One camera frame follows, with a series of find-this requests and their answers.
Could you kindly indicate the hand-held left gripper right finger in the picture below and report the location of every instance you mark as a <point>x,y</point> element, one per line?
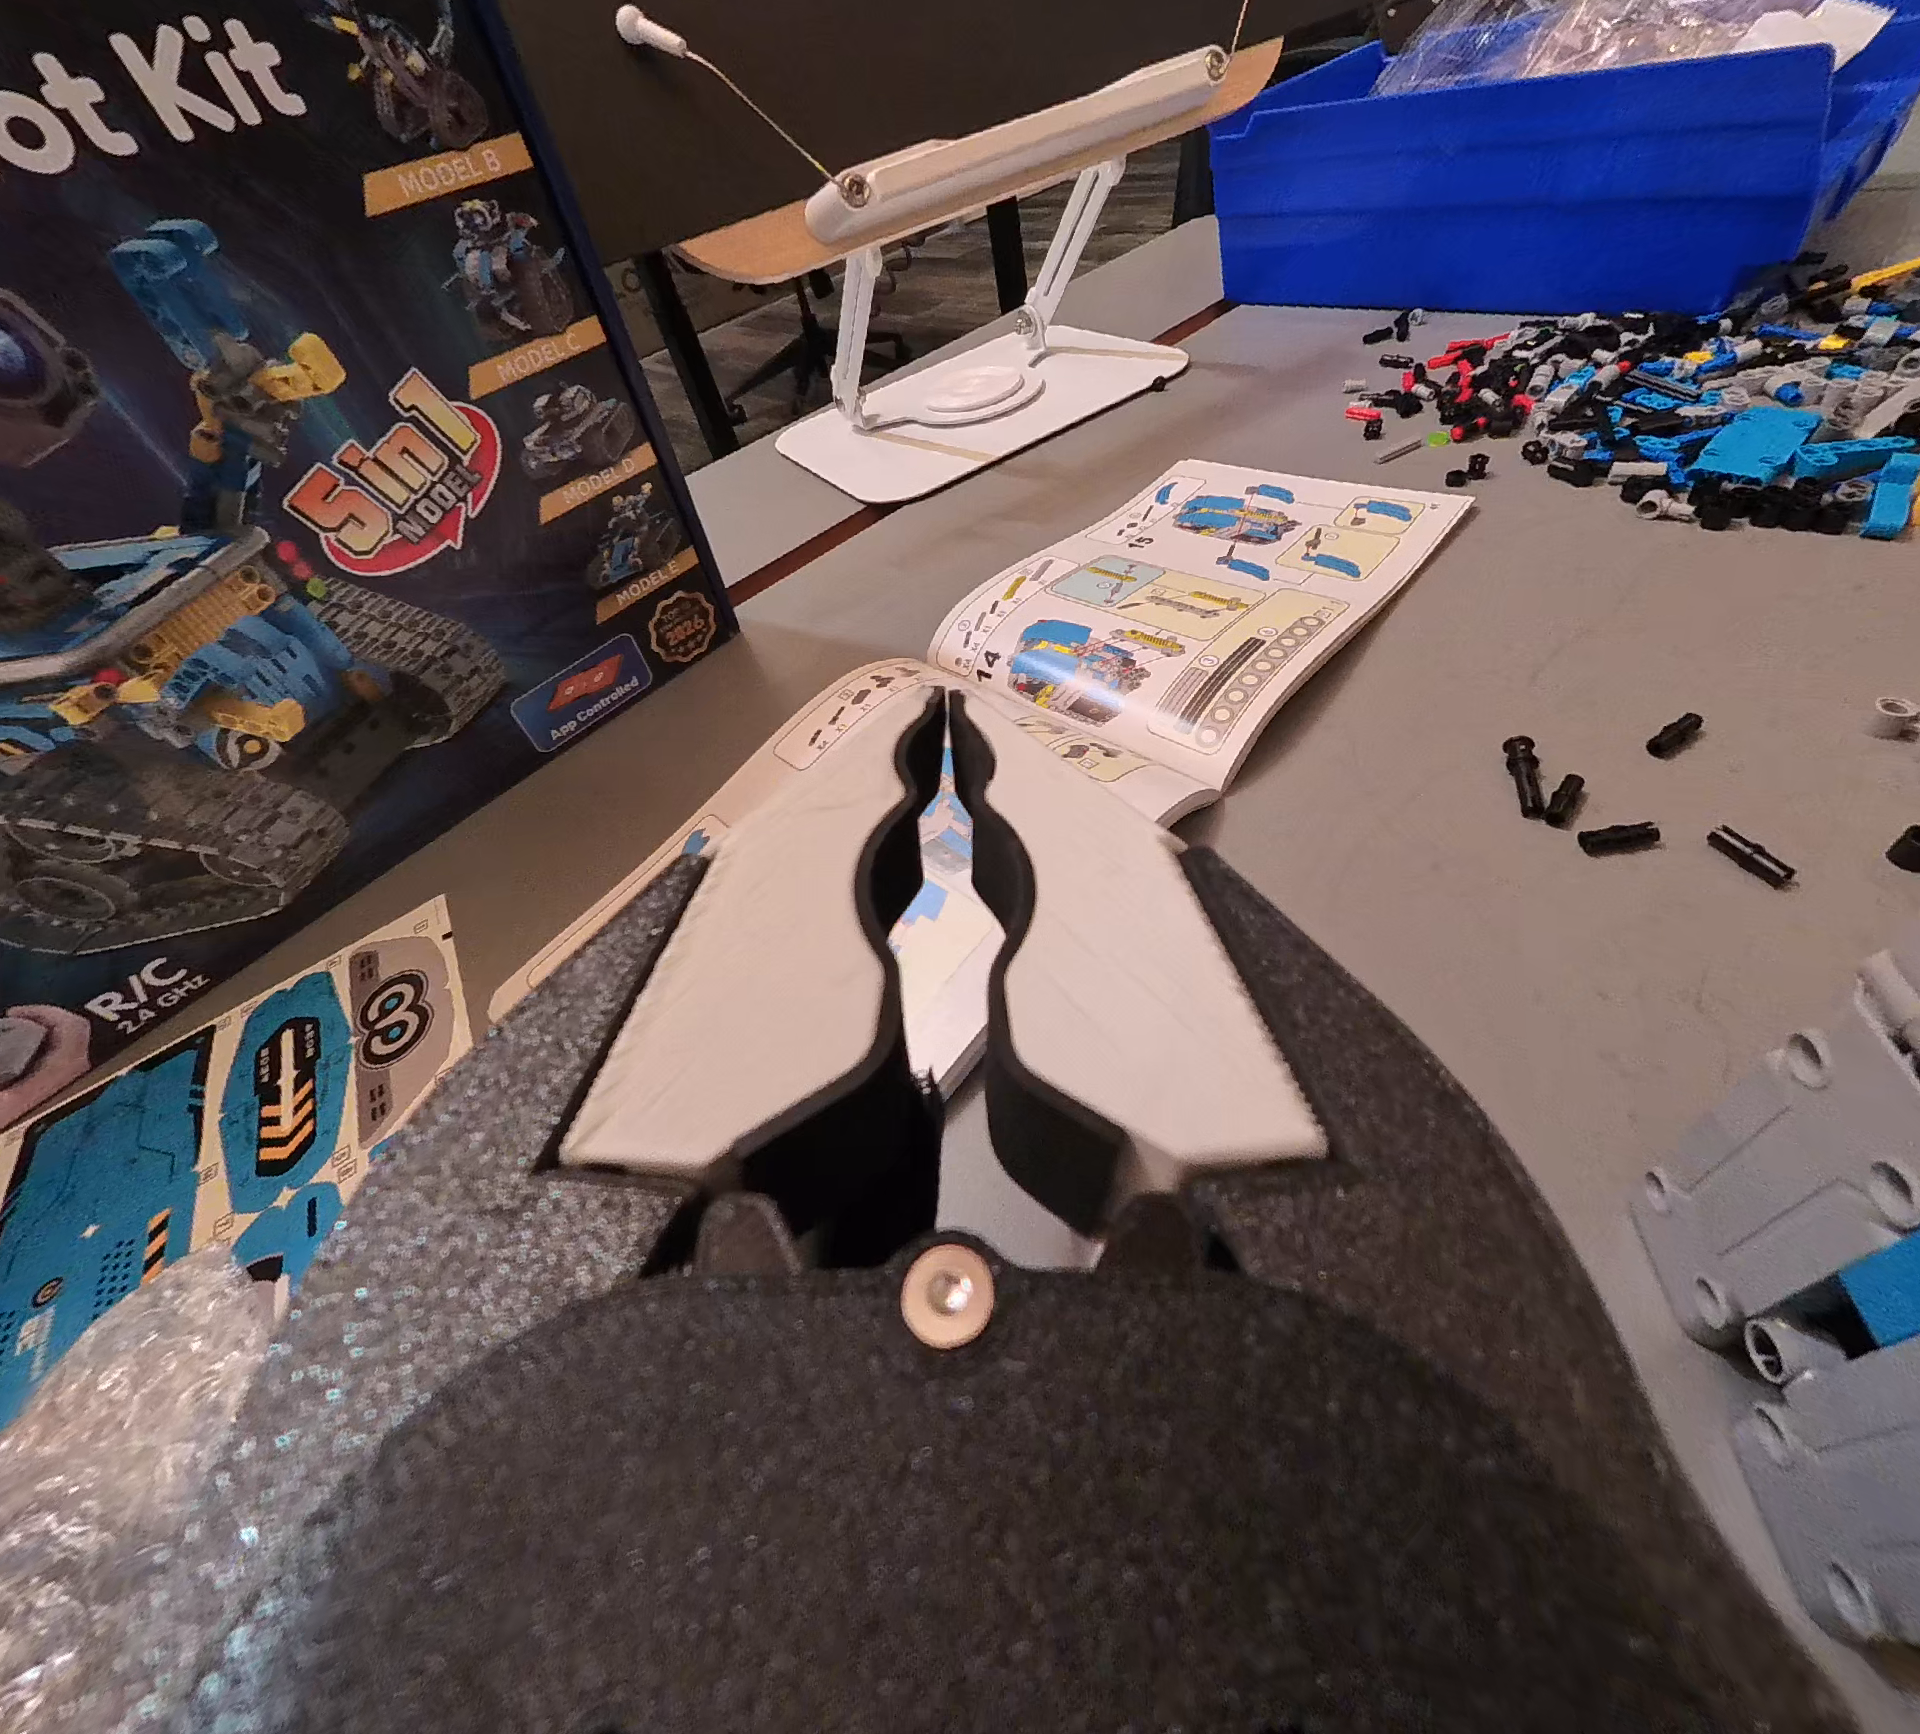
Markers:
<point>1154,1015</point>

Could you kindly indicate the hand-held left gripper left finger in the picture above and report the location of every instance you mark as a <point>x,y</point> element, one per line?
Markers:
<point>735,1015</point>

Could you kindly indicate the building instruction booklet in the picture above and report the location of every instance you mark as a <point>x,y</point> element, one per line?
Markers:
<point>1320,625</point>

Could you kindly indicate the small grey connector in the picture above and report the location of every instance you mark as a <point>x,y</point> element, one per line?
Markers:
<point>1898,716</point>

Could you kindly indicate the pile of building block parts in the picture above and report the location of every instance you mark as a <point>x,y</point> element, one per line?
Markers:
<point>1725,414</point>

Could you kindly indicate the grey desk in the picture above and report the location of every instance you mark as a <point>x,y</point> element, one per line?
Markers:
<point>1424,939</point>

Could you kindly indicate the white desk lamp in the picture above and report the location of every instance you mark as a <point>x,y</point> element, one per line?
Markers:
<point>1020,414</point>

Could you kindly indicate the grey blue toy robot body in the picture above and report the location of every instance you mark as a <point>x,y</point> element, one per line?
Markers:
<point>1785,1164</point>

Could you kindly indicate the blue sticker sheet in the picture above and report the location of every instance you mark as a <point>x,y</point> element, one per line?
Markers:
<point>90,1209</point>

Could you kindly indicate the wooden table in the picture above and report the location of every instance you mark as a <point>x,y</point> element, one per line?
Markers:
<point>750,249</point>

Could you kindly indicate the clear bubble wrap bag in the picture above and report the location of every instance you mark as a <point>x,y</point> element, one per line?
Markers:
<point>105,1508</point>

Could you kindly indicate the blue plastic bin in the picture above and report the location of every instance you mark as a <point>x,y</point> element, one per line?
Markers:
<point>1500,189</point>

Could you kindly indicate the dark toy kit box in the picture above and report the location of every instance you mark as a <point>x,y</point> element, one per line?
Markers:
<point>225,264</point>

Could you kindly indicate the heap of clear plastic bags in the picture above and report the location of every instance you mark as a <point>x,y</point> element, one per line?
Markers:
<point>1591,17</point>

